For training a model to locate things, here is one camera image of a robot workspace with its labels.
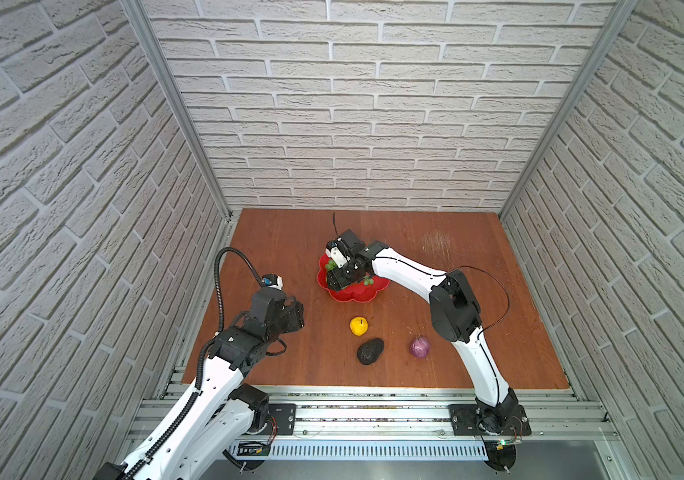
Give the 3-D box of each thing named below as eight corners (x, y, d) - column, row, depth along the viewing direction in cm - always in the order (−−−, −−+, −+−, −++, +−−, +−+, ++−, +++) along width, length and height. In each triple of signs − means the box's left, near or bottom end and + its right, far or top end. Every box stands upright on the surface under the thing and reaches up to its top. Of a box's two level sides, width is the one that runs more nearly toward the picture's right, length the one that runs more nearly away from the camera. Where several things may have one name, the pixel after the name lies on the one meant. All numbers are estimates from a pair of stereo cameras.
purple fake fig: (411, 359, 86) (414, 352, 82) (408, 341, 89) (412, 334, 85) (427, 359, 86) (431, 353, 82) (424, 341, 89) (428, 334, 85)
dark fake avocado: (364, 369, 84) (365, 363, 79) (355, 354, 86) (355, 348, 82) (387, 353, 87) (389, 347, 82) (377, 339, 89) (379, 332, 85)
